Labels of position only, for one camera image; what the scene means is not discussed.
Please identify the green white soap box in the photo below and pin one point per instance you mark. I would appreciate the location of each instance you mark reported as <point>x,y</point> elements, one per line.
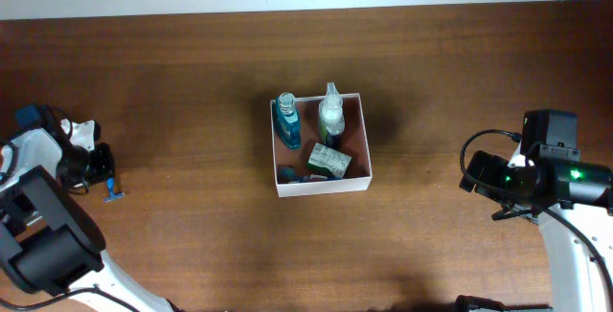
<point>329,161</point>

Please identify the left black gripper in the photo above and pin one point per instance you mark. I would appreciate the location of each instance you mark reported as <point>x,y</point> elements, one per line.
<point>108,167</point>

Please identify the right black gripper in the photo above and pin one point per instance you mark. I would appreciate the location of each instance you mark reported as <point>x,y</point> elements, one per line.
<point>494,165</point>

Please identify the blue disposable razor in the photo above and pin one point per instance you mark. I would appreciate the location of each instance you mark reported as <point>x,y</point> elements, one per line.
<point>113,194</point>

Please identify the teal mouthwash bottle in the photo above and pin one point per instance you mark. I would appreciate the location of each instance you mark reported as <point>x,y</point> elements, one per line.
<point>287,120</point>

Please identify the teal red toothpaste box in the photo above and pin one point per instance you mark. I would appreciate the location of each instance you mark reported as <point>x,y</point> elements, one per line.
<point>290,175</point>

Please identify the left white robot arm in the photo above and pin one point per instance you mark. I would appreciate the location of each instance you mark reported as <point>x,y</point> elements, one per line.
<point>49,243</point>

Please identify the clear purple liquid bottle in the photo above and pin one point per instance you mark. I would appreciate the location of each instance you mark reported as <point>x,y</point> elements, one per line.
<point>331,121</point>

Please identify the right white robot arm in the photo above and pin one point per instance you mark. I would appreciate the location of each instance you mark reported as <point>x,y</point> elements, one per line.
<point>570,202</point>

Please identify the white open cardboard box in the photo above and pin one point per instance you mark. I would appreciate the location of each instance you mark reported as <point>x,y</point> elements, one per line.
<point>354,143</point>

